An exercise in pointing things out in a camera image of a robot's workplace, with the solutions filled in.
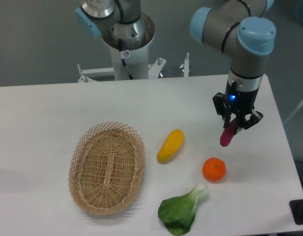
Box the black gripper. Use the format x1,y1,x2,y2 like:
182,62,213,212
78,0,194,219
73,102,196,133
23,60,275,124
213,74,263,130

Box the purple sweet potato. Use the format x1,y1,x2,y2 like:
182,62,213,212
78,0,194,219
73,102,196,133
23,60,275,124
220,118,237,147

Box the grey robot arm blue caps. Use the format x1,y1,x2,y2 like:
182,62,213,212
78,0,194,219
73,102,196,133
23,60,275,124
75,0,276,133

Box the orange tangerine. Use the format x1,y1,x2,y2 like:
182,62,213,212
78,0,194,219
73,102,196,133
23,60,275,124
202,157,226,182

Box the yellow mango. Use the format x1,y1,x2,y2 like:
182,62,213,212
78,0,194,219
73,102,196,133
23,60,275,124
157,129,184,164

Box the black device at table edge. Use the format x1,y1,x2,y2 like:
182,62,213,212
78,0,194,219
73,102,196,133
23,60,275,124
289,199,303,225

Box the green bok choy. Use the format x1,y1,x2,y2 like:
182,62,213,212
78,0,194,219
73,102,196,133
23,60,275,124
158,183,209,236

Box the woven wicker basket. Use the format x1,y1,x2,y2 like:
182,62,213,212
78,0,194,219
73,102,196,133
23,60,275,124
68,122,145,215

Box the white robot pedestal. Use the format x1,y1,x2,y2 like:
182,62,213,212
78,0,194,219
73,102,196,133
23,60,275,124
102,13,155,68

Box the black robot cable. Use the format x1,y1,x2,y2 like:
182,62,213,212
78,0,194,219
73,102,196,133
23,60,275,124
118,39,134,81

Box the white metal base frame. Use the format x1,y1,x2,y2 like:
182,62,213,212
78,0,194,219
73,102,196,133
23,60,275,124
77,52,193,83

